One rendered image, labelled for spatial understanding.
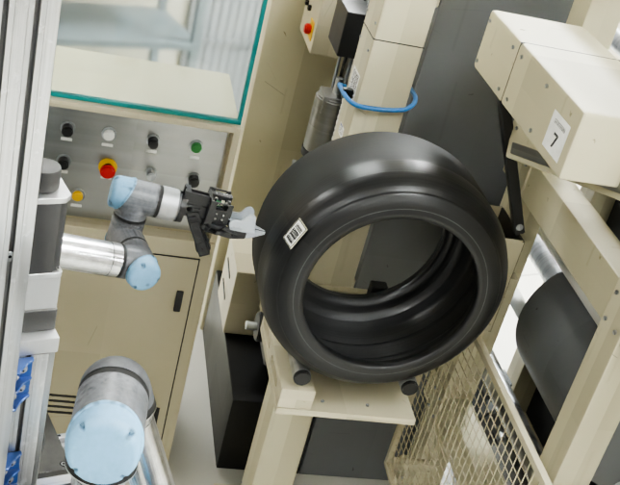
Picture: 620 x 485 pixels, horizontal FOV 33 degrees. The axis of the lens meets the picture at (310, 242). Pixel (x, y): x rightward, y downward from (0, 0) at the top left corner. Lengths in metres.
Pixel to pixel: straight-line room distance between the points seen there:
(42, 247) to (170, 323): 1.35
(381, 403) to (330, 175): 0.68
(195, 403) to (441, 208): 1.77
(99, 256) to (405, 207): 0.67
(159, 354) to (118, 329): 0.15
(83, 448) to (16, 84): 0.55
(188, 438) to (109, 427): 2.10
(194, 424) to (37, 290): 1.94
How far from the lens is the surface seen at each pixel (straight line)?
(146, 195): 2.33
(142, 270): 2.25
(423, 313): 2.79
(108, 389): 1.68
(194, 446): 3.69
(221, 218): 2.38
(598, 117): 2.10
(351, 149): 2.42
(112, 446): 1.64
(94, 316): 3.16
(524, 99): 2.33
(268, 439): 3.19
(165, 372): 3.29
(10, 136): 1.65
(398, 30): 2.58
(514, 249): 2.87
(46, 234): 1.85
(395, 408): 2.74
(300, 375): 2.57
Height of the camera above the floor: 2.41
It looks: 28 degrees down
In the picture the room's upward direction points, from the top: 15 degrees clockwise
